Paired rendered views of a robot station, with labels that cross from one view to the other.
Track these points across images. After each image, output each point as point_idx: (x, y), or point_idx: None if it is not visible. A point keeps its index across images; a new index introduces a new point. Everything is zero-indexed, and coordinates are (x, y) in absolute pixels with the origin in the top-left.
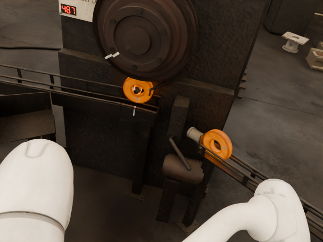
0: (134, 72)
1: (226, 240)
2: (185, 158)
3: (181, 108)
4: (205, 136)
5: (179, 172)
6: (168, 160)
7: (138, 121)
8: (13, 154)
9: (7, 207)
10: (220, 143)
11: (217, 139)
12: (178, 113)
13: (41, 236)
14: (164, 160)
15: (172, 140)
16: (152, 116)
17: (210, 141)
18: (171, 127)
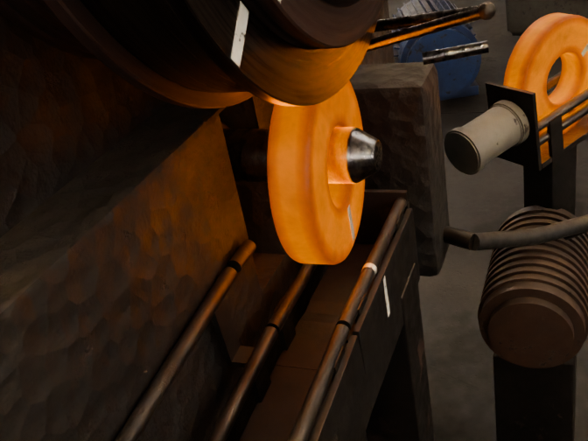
0: (360, 20)
1: None
2: (514, 248)
3: (434, 80)
4: (529, 85)
5: (584, 273)
6: (549, 288)
7: (400, 322)
8: None
9: None
10: (576, 47)
11: (565, 45)
12: (434, 112)
13: None
14: (548, 306)
15: (485, 233)
16: (411, 232)
17: (546, 85)
18: (437, 203)
